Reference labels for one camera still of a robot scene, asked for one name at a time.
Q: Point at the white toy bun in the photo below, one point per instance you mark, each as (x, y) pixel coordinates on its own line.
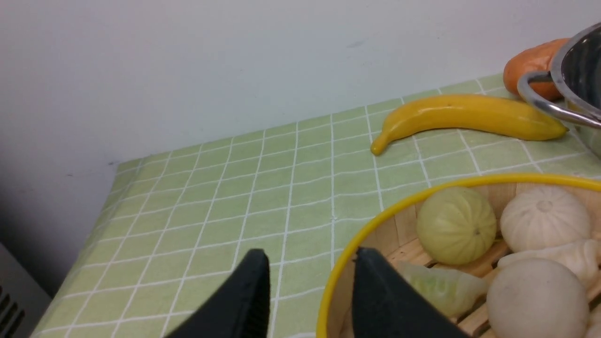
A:
(543, 217)
(537, 298)

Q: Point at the yellow toy banana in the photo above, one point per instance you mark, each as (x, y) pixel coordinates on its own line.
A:
(502, 116)

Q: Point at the yellow rimmed bamboo steamer basket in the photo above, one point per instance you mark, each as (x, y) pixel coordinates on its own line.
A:
(392, 232)

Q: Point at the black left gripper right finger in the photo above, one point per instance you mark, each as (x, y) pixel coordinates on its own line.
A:
(384, 305)

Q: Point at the green checkered tablecloth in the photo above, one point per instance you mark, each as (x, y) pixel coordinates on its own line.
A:
(175, 224)

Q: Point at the pale green toy bun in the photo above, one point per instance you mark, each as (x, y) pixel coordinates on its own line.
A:
(456, 225)

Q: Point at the stainless steel pot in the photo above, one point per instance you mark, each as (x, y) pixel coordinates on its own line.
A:
(575, 71)

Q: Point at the white toy dumpling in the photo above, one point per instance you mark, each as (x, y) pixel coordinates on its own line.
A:
(581, 257)

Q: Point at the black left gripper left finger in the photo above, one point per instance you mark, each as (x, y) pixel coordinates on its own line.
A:
(239, 308)

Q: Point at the green toy dumpling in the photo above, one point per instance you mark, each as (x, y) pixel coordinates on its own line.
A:
(450, 291)

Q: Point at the grey wall appliance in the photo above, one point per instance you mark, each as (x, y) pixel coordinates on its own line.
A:
(22, 301)

